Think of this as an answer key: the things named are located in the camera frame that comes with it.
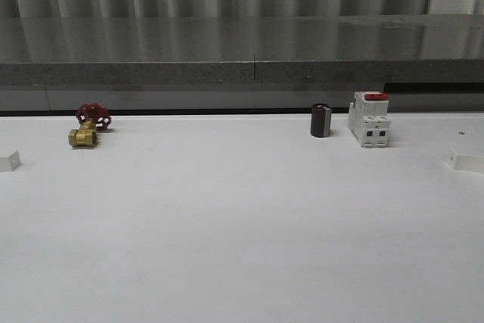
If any white half-ring pipe clamp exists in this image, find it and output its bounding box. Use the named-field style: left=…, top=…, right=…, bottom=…
left=0, top=151, right=21, bottom=172

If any dark cylindrical capacitor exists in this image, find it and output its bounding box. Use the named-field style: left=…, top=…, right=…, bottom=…
left=310, top=103, right=332, bottom=138

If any brass valve red handwheel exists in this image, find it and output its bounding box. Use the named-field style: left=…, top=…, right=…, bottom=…
left=68, top=103, right=111, bottom=148

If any grey stone counter ledge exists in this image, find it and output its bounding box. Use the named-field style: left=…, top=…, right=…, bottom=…
left=1, top=15, right=483, bottom=113

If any white pipe clamp right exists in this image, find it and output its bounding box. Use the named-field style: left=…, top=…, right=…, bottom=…
left=449, top=154, right=484, bottom=174

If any white circuit breaker red switch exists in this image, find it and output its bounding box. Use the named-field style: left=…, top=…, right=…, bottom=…
left=348, top=92, right=391, bottom=148

